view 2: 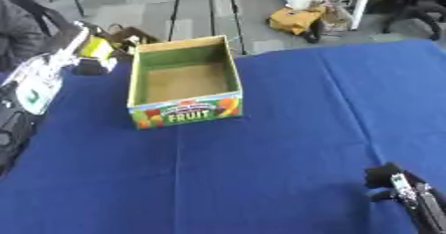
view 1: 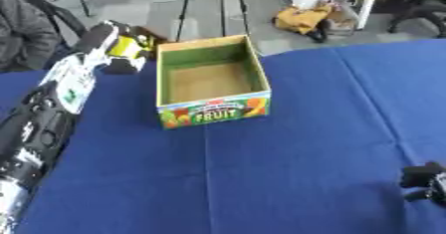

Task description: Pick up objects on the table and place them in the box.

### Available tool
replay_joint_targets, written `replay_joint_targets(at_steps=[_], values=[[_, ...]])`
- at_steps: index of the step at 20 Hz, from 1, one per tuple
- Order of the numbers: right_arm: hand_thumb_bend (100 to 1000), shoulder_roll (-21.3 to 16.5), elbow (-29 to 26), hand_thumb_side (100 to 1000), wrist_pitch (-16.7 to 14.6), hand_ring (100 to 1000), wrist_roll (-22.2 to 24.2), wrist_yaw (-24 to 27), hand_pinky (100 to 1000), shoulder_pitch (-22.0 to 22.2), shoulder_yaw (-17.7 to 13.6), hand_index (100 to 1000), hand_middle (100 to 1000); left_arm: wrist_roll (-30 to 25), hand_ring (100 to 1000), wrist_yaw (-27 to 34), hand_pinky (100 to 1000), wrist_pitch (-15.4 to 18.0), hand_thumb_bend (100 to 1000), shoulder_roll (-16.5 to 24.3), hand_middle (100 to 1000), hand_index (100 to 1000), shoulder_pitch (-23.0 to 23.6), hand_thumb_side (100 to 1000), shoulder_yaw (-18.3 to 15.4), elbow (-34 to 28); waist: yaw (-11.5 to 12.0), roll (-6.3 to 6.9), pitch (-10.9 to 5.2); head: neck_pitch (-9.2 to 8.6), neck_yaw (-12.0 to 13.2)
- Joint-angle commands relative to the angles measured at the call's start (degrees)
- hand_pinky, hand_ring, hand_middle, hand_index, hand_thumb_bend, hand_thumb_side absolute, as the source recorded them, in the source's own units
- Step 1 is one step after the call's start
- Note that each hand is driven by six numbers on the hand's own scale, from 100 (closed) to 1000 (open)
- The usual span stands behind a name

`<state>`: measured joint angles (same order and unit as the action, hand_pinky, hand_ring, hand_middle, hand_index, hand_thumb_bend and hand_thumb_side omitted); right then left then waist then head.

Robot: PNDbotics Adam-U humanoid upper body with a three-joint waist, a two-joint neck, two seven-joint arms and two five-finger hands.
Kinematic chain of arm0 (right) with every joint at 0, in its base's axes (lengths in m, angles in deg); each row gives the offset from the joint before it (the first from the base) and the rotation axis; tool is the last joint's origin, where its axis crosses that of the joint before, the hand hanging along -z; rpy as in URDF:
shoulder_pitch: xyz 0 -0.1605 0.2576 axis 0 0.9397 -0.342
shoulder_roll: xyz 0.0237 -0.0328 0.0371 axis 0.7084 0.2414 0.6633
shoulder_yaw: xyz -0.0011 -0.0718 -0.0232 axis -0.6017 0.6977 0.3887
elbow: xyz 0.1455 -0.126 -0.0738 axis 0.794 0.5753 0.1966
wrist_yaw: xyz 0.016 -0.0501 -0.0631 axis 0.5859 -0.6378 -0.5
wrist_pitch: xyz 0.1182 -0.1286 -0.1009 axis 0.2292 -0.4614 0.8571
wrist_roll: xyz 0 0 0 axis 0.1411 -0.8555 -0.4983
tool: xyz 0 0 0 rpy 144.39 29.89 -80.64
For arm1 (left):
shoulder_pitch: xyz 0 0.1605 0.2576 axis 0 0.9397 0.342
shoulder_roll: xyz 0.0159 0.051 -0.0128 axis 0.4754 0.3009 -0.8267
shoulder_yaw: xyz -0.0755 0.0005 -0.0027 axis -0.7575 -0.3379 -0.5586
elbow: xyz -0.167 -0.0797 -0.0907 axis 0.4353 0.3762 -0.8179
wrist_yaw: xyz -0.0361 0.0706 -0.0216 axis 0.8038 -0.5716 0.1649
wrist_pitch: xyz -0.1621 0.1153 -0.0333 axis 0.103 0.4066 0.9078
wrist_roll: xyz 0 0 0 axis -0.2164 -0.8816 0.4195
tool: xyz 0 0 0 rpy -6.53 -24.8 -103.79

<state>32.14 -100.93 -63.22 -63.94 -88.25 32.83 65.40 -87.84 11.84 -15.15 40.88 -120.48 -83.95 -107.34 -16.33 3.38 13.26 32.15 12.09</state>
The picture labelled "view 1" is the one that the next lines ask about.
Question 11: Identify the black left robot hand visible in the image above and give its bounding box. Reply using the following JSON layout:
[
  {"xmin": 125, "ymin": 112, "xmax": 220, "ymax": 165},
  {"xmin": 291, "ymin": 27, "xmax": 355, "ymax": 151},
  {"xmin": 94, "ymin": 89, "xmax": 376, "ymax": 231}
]
[{"xmin": 71, "ymin": 20, "xmax": 157, "ymax": 76}]

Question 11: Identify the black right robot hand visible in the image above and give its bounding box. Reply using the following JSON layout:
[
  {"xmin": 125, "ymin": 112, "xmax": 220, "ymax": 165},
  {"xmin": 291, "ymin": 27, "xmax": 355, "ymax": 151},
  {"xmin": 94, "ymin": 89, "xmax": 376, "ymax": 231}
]
[{"xmin": 397, "ymin": 160, "xmax": 446, "ymax": 208}]

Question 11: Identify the yellow block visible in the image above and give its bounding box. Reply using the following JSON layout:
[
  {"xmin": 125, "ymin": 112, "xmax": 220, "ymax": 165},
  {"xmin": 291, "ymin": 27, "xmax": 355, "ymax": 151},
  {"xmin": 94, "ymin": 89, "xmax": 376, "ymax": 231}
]
[{"xmin": 108, "ymin": 34, "xmax": 148, "ymax": 61}]

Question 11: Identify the cardboard box with green inside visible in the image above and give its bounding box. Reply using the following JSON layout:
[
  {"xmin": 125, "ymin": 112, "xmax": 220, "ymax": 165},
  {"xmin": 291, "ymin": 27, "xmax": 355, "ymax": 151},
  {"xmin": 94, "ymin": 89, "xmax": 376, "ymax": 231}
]
[{"xmin": 153, "ymin": 34, "xmax": 274, "ymax": 130}]

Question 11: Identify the small cardboard box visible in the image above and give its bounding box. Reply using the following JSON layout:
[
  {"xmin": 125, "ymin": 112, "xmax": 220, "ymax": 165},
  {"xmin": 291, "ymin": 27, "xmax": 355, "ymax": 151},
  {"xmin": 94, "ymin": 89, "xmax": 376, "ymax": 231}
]
[{"xmin": 322, "ymin": 0, "xmax": 362, "ymax": 36}]

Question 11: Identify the person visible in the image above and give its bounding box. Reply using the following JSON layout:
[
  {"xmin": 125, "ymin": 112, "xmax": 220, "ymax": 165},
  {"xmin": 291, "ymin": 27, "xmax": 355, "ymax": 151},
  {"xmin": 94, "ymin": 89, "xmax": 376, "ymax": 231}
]
[{"xmin": 0, "ymin": 0, "xmax": 91, "ymax": 74}]

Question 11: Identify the black tripod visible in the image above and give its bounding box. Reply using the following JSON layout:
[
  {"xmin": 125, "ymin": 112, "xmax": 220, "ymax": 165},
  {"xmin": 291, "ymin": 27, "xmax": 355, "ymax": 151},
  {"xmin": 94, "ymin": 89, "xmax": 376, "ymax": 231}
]
[{"xmin": 172, "ymin": 0, "xmax": 253, "ymax": 43}]

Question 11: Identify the black office chair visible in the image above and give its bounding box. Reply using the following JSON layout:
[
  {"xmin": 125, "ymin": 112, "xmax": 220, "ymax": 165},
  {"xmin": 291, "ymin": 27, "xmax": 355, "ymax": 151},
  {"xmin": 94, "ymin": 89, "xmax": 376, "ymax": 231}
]
[{"xmin": 384, "ymin": 0, "xmax": 446, "ymax": 39}]

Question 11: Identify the yellow bag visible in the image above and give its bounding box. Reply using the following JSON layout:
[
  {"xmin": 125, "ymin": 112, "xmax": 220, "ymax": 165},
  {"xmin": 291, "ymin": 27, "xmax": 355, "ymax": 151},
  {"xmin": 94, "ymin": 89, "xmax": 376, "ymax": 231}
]
[{"xmin": 270, "ymin": 4, "xmax": 335, "ymax": 44}]

